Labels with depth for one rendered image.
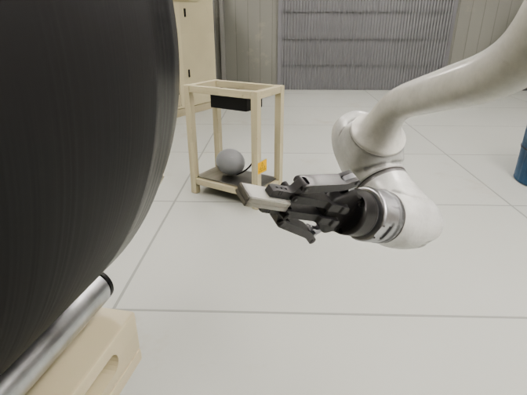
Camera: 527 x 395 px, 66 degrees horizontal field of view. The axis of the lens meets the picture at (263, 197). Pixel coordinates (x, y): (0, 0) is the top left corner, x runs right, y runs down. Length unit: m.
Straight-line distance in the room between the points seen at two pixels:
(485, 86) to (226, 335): 1.46
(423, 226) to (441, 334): 1.23
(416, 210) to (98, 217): 0.54
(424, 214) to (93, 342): 0.53
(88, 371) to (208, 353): 1.25
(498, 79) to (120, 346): 0.52
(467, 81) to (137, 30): 0.39
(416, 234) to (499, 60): 0.32
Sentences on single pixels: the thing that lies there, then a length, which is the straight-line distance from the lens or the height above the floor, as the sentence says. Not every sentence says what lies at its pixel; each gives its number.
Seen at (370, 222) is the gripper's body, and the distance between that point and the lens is 0.63.
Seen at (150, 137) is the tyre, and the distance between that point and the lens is 0.31.
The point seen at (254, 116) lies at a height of 0.65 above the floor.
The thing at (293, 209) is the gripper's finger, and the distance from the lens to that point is 0.55.
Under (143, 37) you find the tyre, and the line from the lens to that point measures 0.29.
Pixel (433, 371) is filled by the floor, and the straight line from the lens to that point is 1.76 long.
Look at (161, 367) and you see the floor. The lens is 1.70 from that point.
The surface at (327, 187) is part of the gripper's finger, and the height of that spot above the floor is 0.99.
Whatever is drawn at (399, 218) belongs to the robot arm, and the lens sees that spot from 0.67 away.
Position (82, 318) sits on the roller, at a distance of 0.49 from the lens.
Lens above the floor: 1.20
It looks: 24 degrees down
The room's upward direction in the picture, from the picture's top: straight up
